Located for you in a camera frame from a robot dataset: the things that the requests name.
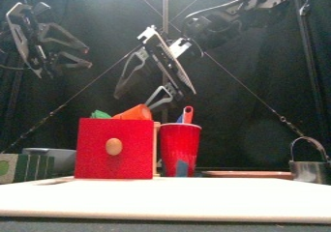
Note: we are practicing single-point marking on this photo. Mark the orange toy carrot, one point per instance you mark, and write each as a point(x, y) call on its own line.
point(136, 113)

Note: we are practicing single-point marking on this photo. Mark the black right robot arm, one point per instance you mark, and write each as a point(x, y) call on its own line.
point(242, 7)

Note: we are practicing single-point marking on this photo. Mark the red-fronted wooden drawer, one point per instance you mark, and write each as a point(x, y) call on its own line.
point(115, 149)

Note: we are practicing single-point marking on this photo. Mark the red plastic cup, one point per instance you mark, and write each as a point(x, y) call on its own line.
point(180, 149)

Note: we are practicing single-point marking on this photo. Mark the wooden tray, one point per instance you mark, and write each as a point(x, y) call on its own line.
point(246, 174)

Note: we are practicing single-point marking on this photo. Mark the white cutting board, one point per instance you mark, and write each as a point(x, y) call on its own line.
point(172, 198)

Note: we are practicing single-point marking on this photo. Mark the green striped toy block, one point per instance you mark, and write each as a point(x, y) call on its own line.
point(26, 168)

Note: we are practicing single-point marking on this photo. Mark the small metal pail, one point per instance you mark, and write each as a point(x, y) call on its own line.
point(312, 169)

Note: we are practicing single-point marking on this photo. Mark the vertical metal frame pole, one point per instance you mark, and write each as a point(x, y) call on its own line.
point(165, 4)

